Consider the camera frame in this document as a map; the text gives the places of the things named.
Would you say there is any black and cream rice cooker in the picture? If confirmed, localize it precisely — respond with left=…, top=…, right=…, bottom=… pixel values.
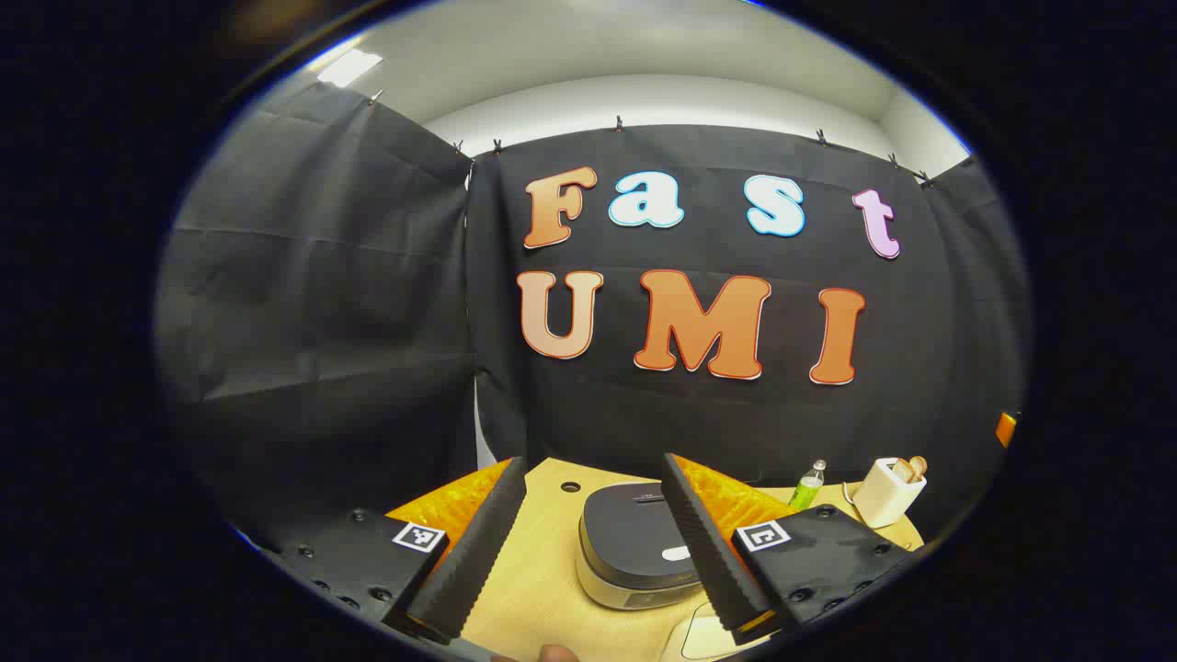
left=577, top=482, right=714, bottom=611

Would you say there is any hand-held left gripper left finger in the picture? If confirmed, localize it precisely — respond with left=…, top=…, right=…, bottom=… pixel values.
left=267, top=457, right=529, bottom=645

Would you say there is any white toaster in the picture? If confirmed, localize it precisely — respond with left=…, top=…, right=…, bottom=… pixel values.
left=852, top=457, right=928, bottom=529

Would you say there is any ceiling light panel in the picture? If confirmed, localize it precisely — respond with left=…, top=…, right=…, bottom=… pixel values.
left=317, top=48, right=384, bottom=89

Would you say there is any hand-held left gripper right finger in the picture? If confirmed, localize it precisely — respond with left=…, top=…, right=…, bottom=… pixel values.
left=660, top=452, right=911, bottom=646

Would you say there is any green drink bottle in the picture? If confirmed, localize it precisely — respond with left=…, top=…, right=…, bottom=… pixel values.
left=789, top=460, right=827, bottom=511

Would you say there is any cream rectangular tray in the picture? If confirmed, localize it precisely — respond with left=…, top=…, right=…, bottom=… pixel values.
left=662, top=602, right=764, bottom=661

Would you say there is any black backdrop cloth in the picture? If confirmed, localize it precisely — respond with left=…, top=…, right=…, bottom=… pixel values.
left=154, top=81, right=1031, bottom=553

